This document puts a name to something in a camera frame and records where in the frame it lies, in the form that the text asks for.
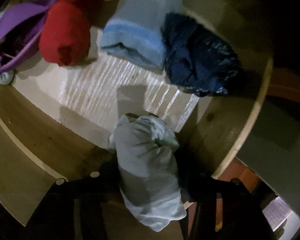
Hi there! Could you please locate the dark navy underwear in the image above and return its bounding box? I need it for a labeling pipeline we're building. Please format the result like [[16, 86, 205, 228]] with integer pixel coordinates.
[[162, 12, 242, 97]]

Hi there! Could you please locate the grey underwear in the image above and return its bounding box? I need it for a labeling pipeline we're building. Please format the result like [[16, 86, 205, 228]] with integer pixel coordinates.
[[109, 115, 186, 232]]

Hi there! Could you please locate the purple underwear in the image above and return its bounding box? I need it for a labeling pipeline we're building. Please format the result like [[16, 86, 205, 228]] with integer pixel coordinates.
[[0, 0, 57, 74]]

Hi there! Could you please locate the red underwear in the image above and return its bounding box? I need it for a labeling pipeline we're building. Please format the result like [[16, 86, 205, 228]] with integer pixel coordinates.
[[39, 0, 104, 66]]

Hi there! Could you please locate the light wooden drawer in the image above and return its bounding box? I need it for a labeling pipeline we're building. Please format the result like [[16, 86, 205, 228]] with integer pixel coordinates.
[[0, 0, 274, 228]]

